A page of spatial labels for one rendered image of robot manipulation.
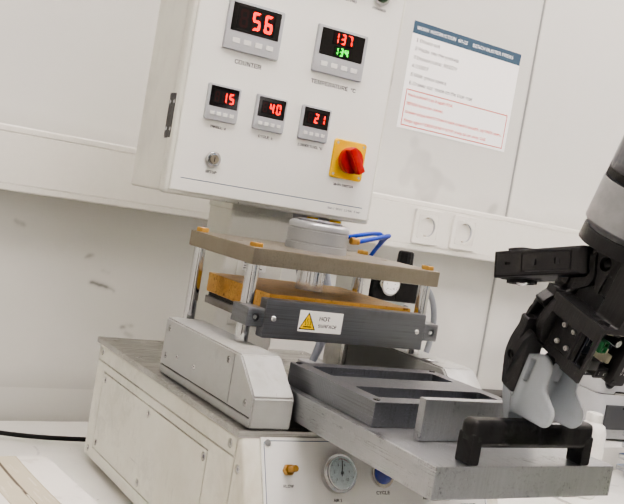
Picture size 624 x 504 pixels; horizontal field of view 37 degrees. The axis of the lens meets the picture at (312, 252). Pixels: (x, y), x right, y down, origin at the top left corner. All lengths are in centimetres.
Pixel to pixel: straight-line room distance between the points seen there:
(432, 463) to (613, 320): 19
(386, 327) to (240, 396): 24
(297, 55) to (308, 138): 11
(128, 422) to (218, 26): 53
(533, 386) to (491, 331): 125
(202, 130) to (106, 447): 45
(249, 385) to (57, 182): 63
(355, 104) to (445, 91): 59
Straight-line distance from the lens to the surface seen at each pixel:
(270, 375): 99
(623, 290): 79
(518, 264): 87
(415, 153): 189
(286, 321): 107
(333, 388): 95
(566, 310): 81
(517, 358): 84
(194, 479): 107
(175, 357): 115
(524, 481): 88
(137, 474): 122
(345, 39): 135
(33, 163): 148
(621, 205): 78
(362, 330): 113
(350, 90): 136
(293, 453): 99
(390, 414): 91
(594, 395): 197
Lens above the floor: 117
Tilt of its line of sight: 3 degrees down
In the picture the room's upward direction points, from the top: 10 degrees clockwise
